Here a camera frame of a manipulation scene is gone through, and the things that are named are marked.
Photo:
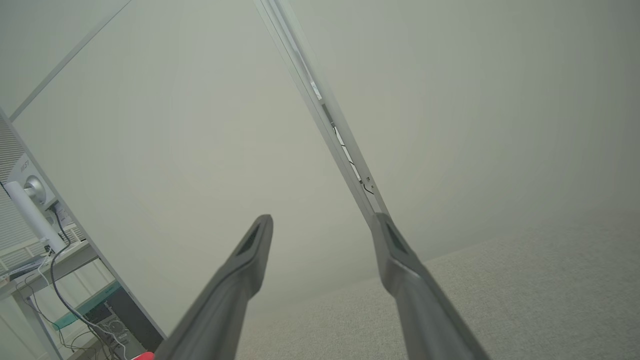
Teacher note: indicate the black computer tower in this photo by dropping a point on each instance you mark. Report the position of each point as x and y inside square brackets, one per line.
[135, 320]

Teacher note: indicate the red Bulls 23 jersey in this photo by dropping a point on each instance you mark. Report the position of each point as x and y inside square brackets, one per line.
[144, 356]

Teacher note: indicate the white desk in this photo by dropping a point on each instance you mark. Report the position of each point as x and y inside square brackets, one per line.
[65, 265]

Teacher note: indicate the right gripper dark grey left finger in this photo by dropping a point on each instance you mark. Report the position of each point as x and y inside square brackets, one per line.
[235, 290]

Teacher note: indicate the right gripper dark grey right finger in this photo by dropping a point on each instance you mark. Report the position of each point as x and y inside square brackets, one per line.
[420, 310]

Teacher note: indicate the white MSI monitor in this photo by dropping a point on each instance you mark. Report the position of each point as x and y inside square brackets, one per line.
[15, 160]

